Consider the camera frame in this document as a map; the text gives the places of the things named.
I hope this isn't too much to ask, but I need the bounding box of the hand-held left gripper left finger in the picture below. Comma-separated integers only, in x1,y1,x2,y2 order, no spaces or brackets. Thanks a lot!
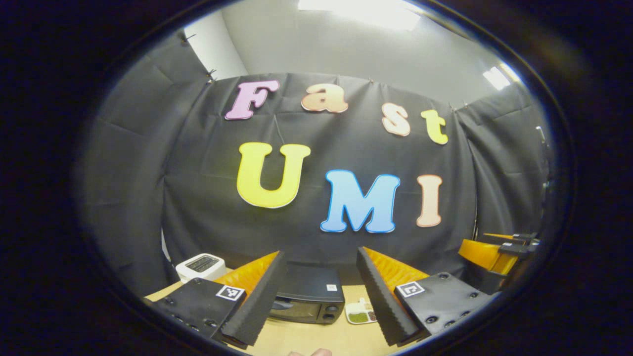
155,250,288,348

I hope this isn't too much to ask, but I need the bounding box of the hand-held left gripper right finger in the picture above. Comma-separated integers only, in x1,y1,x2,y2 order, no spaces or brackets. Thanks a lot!
356,246,494,348

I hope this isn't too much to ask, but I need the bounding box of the black electric oven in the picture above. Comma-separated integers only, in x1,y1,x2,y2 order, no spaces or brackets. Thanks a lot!
270,265,346,325

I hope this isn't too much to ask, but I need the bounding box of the white divided plate of beans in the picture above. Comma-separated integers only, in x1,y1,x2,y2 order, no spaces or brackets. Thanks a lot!
345,298,377,325

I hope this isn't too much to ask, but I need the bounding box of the white toaster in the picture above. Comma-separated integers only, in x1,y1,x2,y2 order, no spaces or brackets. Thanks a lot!
176,253,227,284

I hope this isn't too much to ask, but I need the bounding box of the dark metal stand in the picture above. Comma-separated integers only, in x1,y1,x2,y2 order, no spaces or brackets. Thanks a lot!
536,126,551,198

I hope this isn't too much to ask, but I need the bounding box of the small ceiling light panel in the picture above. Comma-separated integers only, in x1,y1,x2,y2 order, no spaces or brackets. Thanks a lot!
482,67,511,91

